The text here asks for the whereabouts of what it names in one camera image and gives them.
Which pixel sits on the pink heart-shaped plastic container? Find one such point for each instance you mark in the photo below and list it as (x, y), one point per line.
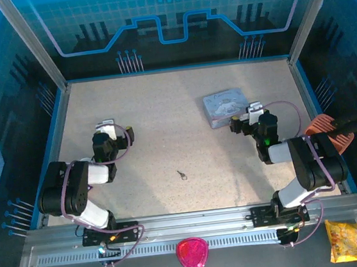
(192, 252)

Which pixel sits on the aluminium table side rail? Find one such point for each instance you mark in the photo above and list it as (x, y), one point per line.
(57, 137)
(303, 93)

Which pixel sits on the blue cartoon tin box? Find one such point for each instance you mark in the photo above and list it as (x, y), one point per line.
(223, 105)

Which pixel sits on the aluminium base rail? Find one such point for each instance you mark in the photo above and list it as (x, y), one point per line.
(192, 222)

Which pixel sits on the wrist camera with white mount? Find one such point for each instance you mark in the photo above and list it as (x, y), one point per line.
(108, 130)
(255, 113)

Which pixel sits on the small silver key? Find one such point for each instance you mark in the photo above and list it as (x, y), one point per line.
(179, 173)

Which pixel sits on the yellow snack bag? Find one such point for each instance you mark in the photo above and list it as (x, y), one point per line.
(348, 239)

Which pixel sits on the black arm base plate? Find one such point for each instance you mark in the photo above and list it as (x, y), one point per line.
(260, 216)
(128, 231)

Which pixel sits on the orange slotted utensil holder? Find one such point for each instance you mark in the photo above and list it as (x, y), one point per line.
(317, 124)

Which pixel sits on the left wrist camera with white mount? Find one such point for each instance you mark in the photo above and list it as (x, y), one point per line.
(108, 130)

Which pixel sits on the aluminium frame post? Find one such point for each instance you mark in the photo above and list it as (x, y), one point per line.
(313, 12)
(31, 44)

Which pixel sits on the right wrist camera with white mount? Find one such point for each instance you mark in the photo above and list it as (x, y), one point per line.
(255, 113)

